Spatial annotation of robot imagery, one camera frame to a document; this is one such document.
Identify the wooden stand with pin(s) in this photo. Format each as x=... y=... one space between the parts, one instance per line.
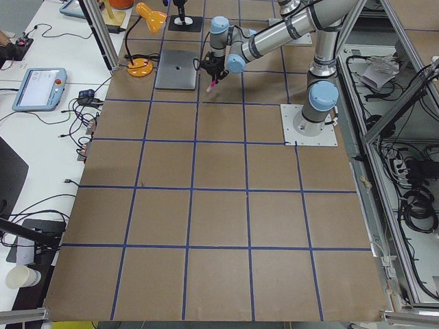
x=111 y=16

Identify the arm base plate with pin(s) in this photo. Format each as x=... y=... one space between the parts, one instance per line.
x=297 y=131

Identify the orange desk lamp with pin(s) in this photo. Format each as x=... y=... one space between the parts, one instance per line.
x=140 y=63

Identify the blue teach pendant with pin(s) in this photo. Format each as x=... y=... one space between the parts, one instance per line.
x=40 y=90

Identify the silver laptop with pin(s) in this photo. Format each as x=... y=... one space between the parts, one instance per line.
x=176 y=70

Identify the white paper cup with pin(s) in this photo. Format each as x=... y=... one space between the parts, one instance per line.
x=22 y=276

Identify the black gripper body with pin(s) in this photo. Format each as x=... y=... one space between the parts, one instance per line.
x=181 y=10
x=216 y=66

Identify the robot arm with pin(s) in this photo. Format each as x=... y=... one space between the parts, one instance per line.
x=233 y=47

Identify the black power adapter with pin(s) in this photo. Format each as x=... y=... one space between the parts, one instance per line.
x=114 y=29

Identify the pink highlighter pen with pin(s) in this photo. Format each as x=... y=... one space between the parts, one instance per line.
x=212 y=85

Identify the black mousepad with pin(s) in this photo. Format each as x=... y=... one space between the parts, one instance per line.
x=196 y=27

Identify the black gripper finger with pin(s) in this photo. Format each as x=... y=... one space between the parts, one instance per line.
x=222 y=74
x=181 y=16
x=213 y=75

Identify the orange cylindrical container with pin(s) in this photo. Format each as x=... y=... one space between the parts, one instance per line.
x=121 y=4

